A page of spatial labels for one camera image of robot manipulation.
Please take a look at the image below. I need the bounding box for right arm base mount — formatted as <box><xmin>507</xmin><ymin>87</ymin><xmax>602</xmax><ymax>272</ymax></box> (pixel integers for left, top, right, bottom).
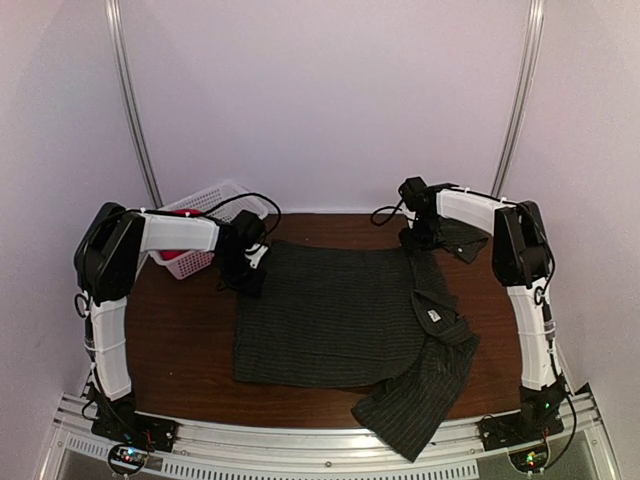
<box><xmin>476</xmin><ymin>381</ymin><xmax>578</xmax><ymax>477</ymax></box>

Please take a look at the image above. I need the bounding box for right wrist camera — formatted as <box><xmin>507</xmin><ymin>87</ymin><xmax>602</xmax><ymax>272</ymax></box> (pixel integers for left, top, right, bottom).
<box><xmin>398</xmin><ymin>176</ymin><xmax>436</xmax><ymax>213</ymax></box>

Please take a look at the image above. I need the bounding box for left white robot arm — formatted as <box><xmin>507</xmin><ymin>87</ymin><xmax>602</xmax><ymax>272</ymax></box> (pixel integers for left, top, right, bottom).
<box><xmin>73</xmin><ymin>202</ymin><xmax>268</xmax><ymax>401</ymax></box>

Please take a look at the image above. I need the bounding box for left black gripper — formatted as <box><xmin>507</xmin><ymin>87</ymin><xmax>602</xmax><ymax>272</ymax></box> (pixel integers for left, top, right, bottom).
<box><xmin>215</xmin><ymin>251</ymin><xmax>266</xmax><ymax>299</ymax></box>

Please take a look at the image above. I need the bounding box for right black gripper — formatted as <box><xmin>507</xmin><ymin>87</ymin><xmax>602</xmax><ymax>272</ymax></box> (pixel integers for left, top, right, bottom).
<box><xmin>400</xmin><ymin>215</ymin><xmax>447</xmax><ymax>257</ymax></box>

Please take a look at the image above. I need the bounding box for right aluminium corner post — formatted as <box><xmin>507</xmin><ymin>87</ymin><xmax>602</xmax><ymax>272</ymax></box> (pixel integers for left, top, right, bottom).
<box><xmin>491</xmin><ymin>0</ymin><xmax>546</xmax><ymax>197</ymax></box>

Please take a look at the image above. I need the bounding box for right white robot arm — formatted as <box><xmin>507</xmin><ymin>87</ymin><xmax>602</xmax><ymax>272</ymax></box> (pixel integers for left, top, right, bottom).
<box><xmin>398</xmin><ymin>177</ymin><xmax>562</xmax><ymax>392</ymax></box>

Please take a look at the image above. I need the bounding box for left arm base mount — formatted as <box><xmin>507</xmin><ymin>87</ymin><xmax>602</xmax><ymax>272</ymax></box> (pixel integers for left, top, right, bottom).
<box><xmin>81</xmin><ymin>382</ymin><xmax>178</xmax><ymax>479</ymax></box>

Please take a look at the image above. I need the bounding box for black pinstriped shirt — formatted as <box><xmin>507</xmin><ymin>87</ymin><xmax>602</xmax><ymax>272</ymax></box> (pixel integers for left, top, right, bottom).
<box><xmin>232</xmin><ymin>240</ymin><xmax>480</xmax><ymax>461</ymax></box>

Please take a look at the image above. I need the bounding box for aluminium corner post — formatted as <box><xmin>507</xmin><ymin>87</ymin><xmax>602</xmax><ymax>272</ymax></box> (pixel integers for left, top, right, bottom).
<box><xmin>105</xmin><ymin>0</ymin><xmax>163</xmax><ymax>208</ymax></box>
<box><xmin>491</xmin><ymin>0</ymin><xmax>546</xmax><ymax>197</ymax></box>

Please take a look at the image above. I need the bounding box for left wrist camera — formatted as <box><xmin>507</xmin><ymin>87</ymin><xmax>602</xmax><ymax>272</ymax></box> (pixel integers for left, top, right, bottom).
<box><xmin>231</xmin><ymin>210</ymin><xmax>269</xmax><ymax>270</ymax></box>

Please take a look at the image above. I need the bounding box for white plastic laundry basket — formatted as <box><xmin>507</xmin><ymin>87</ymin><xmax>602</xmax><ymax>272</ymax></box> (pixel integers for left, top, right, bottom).
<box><xmin>140</xmin><ymin>181</ymin><xmax>268</xmax><ymax>280</ymax></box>

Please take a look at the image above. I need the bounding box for red garment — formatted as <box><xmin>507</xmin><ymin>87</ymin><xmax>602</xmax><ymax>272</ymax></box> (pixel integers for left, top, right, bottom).
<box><xmin>158</xmin><ymin>208</ymin><xmax>200</xmax><ymax>261</ymax></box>

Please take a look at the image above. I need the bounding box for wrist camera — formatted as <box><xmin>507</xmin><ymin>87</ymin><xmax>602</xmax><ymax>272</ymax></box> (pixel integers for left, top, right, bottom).
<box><xmin>231</xmin><ymin>210</ymin><xmax>269</xmax><ymax>270</ymax></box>
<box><xmin>398</xmin><ymin>176</ymin><xmax>436</xmax><ymax>213</ymax></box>

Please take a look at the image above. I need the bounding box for left aluminium corner post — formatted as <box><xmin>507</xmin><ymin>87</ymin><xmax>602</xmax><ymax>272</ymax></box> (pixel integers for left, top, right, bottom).
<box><xmin>105</xmin><ymin>0</ymin><xmax>163</xmax><ymax>208</ymax></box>

